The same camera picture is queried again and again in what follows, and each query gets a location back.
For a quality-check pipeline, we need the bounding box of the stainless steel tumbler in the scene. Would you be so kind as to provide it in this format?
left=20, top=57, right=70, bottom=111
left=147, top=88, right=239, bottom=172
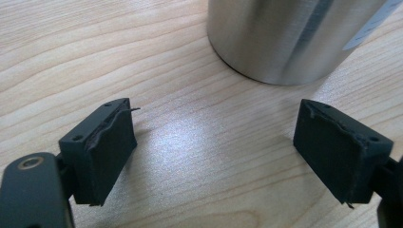
left=206, top=0, right=403, bottom=86

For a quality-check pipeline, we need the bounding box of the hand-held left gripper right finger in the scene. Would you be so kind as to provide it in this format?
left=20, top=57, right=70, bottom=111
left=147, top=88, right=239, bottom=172
left=292, top=98, right=394, bottom=209

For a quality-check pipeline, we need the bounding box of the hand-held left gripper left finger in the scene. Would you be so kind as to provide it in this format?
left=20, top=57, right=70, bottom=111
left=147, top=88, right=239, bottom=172
left=58, top=97, right=141, bottom=207

